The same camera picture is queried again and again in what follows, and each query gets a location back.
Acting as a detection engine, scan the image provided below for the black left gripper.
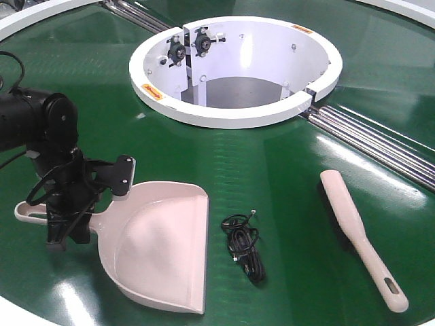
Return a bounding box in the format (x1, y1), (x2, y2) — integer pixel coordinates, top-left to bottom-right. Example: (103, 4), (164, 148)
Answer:
(32, 147), (102, 251)

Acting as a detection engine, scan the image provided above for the beige plastic dustpan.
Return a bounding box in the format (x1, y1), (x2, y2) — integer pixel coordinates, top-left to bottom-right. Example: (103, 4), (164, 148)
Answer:
(14, 180), (211, 315)

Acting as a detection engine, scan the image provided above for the black cable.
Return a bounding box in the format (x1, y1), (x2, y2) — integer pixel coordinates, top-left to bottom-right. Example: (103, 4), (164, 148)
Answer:
(220, 209), (266, 285)

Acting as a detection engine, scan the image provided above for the beige hand broom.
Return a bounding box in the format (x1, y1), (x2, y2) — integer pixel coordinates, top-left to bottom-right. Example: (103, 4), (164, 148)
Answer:
(320, 170), (409, 313)

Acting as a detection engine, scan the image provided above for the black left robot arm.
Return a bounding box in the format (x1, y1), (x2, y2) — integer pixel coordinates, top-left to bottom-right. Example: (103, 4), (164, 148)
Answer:
(1, 68), (101, 251)

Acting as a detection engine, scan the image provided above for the white outer conveyor rim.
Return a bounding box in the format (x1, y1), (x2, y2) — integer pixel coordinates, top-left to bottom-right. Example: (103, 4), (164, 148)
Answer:
(1, 0), (434, 41)

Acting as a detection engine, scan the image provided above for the black bearing left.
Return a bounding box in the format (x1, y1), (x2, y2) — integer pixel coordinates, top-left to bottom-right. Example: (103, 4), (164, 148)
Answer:
(167, 35), (186, 67)

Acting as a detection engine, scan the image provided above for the black bearing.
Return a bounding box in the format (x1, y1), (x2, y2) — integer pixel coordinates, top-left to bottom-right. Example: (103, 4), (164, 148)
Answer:
(193, 26), (226, 58)
(167, 35), (186, 67)

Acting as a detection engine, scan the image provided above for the chrome roller strip rear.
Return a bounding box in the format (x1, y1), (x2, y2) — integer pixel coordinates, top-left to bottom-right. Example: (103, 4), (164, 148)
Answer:
(100, 1), (172, 34)

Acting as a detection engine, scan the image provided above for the chrome roller strip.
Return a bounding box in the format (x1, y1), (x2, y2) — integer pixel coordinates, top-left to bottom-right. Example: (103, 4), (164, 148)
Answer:
(100, 1), (172, 34)
(300, 105), (434, 192)

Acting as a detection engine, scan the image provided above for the black bearing right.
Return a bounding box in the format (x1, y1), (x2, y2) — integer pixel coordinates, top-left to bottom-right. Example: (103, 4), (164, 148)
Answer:
(193, 26), (226, 58)

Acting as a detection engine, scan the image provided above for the chrome roller strip right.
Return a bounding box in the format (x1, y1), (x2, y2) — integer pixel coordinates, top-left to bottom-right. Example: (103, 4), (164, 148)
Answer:
(300, 105), (434, 192)

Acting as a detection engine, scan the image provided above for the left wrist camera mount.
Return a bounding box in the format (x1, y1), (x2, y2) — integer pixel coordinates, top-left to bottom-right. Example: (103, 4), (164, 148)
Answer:
(88, 155), (136, 201)

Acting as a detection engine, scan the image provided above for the white inner ring guard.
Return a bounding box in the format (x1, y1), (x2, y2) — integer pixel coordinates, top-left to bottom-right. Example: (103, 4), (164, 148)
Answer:
(129, 16), (343, 129)

